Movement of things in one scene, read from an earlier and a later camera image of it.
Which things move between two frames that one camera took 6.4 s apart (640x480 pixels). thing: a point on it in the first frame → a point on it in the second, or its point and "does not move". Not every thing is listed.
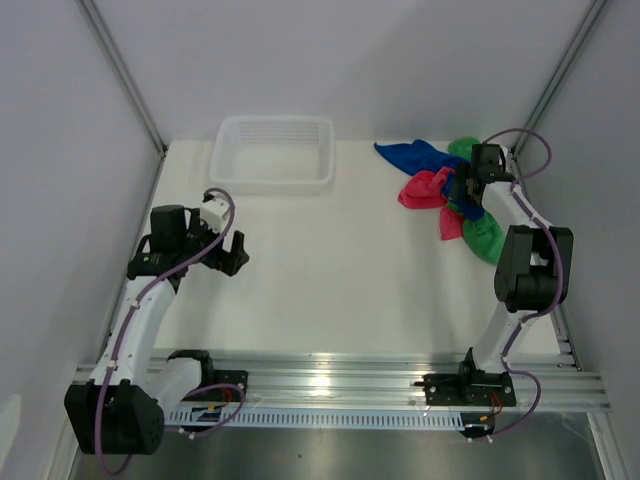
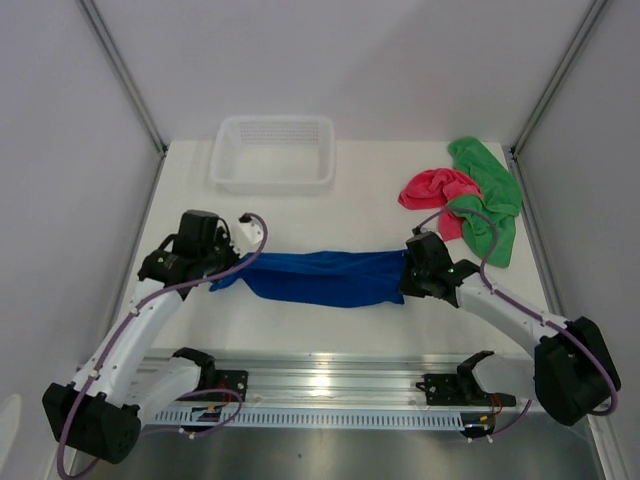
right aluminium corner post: (535, 120) does not move
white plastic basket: (273, 155) does not move
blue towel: (419, 156) → (322, 278)
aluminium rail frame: (385, 383) does not move
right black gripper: (459, 178) → (405, 285)
